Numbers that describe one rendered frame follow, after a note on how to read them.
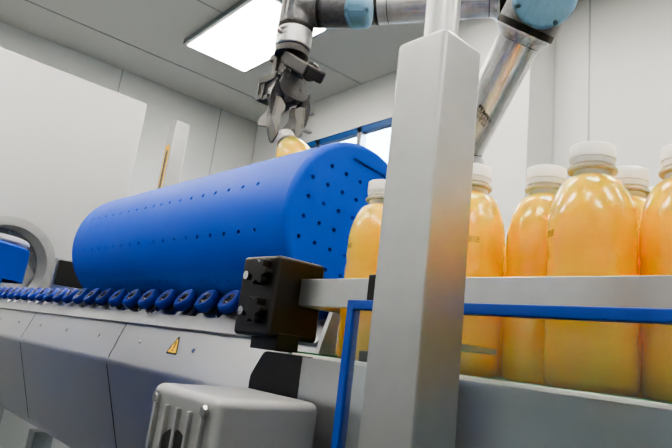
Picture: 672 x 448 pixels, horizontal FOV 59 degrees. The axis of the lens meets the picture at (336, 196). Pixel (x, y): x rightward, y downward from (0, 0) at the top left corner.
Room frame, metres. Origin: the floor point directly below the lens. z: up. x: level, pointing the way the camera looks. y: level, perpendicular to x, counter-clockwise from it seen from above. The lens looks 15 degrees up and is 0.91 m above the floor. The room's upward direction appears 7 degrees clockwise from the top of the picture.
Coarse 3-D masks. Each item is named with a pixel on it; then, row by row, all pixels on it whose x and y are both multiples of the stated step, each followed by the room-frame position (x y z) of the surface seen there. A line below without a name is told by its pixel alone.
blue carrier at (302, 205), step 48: (336, 144) 0.87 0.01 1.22; (144, 192) 1.35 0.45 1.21; (192, 192) 1.07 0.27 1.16; (240, 192) 0.92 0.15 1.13; (288, 192) 0.82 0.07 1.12; (336, 192) 0.87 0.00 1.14; (96, 240) 1.35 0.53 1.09; (144, 240) 1.16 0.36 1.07; (192, 240) 1.01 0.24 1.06; (240, 240) 0.90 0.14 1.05; (288, 240) 0.82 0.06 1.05; (336, 240) 0.88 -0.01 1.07; (144, 288) 1.24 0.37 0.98; (192, 288) 1.08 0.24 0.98; (240, 288) 0.96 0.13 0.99
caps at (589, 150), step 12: (576, 144) 0.49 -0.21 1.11; (588, 144) 0.48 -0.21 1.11; (600, 144) 0.47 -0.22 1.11; (612, 144) 0.48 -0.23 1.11; (576, 156) 0.49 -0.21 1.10; (588, 156) 0.48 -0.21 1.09; (600, 156) 0.47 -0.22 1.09; (612, 156) 0.48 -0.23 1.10; (660, 156) 0.47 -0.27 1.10; (624, 168) 0.53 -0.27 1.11; (636, 168) 0.52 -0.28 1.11; (624, 180) 0.53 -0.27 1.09; (636, 180) 0.52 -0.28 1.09; (648, 180) 0.53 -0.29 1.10
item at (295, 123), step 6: (294, 108) 1.12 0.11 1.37; (300, 108) 1.11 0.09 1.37; (294, 114) 1.10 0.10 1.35; (300, 114) 1.11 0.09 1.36; (288, 120) 1.14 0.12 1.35; (294, 120) 1.11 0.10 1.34; (300, 120) 1.11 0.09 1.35; (288, 126) 1.14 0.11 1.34; (294, 126) 1.11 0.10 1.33; (300, 126) 1.12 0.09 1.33; (294, 132) 1.11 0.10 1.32; (300, 132) 1.12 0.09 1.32
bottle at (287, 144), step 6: (282, 138) 1.07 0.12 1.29; (288, 138) 1.05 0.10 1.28; (294, 138) 1.05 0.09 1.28; (282, 144) 1.05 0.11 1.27; (288, 144) 1.04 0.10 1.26; (294, 144) 1.03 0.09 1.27; (300, 144) 1.04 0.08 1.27; (306, 144) 1.05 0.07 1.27; (276, 150) 1.06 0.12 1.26; (282, 150) 1.04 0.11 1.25; (288, 150) 1.03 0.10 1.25; (294, 150) 1.02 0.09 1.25; (300, 150) 1.02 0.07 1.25; (276, 156) 1.05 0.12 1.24
